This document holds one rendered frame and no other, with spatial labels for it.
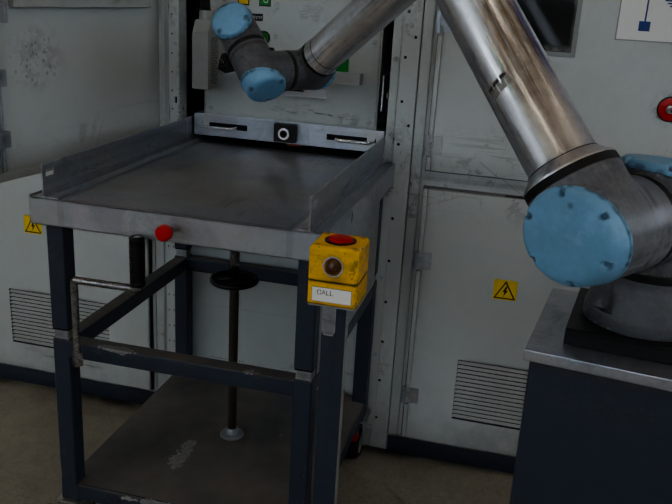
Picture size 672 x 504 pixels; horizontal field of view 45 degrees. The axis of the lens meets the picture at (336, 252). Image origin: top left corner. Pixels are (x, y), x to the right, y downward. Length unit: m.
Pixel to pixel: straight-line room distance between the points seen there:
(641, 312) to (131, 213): 0.94
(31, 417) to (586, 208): 1.91
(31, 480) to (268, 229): 1.12
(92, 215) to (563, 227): 0.92
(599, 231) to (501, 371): 1.15
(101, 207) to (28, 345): 1.17
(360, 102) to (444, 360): 0.74
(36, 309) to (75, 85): 0.89
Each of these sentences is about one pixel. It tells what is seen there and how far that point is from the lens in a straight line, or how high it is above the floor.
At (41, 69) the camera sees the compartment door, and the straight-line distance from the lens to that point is 1.96.
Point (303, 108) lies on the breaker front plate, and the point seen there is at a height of 0.96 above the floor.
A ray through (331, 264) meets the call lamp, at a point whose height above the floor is 0.88.
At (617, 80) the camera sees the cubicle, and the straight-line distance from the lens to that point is 2.03.
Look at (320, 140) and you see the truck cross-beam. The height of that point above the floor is 0.88.
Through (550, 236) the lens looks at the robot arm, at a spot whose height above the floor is 0.96.
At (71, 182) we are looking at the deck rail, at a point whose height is 0.86.
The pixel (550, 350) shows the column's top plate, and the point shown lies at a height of 0.75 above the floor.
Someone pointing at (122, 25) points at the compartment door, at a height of 1.16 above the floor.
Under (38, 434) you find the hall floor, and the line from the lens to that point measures 2.54.
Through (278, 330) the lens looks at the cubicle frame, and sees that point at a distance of 2.34.
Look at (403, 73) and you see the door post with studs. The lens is 2.08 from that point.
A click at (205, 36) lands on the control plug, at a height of 1.14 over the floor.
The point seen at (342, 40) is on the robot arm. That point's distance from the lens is 1.75.
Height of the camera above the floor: 1.28
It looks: 18 degrees down
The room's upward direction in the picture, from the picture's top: 3 degrees clockwise
